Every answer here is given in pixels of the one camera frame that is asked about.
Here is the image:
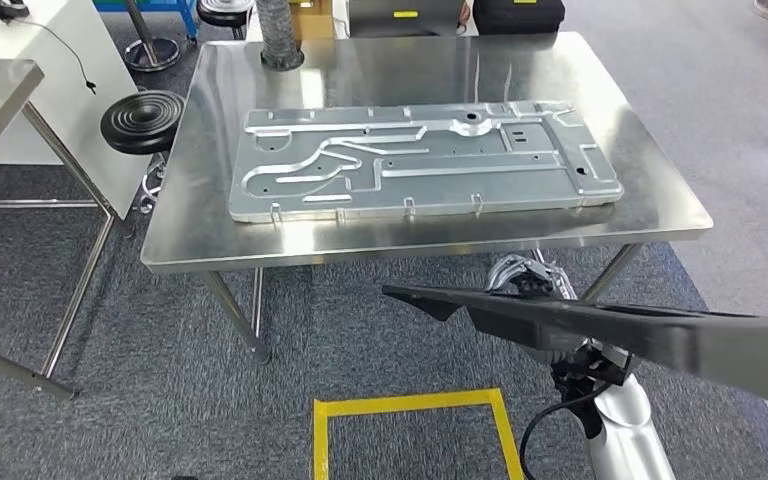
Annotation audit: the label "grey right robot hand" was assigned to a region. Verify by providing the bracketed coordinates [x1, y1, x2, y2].
[484, 254, 592, 367]

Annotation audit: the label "black plastic car panel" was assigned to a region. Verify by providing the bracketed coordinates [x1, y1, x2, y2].
[381, 284, 768, 419]

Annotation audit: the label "steel workbench table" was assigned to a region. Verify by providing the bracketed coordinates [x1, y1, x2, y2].
[140, 31, 715, 365]

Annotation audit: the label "stamped metal plate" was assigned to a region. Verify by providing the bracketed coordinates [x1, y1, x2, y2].
[227, 99, 626, 226]

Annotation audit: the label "black case yellow label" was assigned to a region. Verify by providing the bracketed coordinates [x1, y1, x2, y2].
[472, 0, 566, 36]

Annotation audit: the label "cardboard box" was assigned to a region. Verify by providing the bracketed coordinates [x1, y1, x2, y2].
[288, 0, 336, 40]

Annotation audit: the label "black round stool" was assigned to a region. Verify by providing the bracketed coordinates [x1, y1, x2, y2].
[99, 88, 187, 217]
[195, 0, 255, 42]

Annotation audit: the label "blue metal cart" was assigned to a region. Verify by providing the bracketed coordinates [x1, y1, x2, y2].
[91, 0, 200, 42]

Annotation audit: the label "white cabinet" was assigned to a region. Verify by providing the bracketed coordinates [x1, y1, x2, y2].
[0, 0, 154, 221]

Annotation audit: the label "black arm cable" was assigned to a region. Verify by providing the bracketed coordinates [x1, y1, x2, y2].
[519, 383, 615, 480]

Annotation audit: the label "grey corrugated hose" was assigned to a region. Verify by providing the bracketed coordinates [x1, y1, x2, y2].
[254, 0, 306, 72]

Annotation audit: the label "chrome pedestal stand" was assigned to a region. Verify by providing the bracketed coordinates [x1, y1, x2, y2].
[121, 0, 183, 73]

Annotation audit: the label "thin black cable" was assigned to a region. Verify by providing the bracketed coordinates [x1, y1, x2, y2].
[0, 15, 99, 95]

